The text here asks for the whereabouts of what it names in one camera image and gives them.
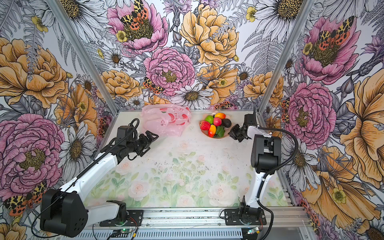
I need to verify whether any aluminium front rail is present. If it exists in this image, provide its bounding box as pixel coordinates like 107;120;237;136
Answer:
75;206;317;240

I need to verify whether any orange yellow mango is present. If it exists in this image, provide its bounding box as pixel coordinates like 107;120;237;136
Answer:
215;113;226;120

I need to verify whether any pink flower-shaped bowl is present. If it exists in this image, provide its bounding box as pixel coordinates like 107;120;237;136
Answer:
199;112;233;139

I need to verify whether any left aluminium corner post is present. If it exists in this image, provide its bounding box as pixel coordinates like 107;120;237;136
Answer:
47;1;119;116

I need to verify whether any dark avocado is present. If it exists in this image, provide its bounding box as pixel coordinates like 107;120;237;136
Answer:
221;118;232;128

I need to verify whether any pink plastic bag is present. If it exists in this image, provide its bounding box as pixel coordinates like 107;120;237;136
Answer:
141;104;192;137

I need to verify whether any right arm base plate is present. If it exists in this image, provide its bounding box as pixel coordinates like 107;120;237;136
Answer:
222;208;267;226

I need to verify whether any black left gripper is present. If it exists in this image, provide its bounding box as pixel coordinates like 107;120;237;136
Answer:
127;130;159;157

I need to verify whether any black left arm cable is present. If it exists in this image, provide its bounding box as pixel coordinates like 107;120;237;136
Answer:
30;117;141;239

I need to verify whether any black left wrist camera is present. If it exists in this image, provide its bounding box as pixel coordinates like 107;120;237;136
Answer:
116;126;138;142

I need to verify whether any pink peach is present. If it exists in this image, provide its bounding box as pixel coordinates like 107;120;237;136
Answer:
213;117;222;127

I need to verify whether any red yellow mango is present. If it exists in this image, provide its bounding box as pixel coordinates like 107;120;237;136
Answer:
208;125;217;138

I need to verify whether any aluminium corner post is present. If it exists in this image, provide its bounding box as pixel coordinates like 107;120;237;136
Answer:
257;0;315;114
47;1;119;116

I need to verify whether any right aluminium corner post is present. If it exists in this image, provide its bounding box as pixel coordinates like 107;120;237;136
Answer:
257;0;315;114

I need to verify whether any red apple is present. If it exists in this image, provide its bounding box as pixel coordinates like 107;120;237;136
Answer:
200;121;212;131

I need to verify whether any green lime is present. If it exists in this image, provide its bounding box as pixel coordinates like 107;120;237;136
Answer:
205;115;214;125

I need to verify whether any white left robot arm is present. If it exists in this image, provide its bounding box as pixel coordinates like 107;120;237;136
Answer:
40;129;159;237

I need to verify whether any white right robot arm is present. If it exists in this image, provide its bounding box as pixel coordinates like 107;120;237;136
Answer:
229;124;282;225

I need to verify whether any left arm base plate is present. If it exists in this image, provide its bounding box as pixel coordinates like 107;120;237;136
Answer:
99;210;144;227

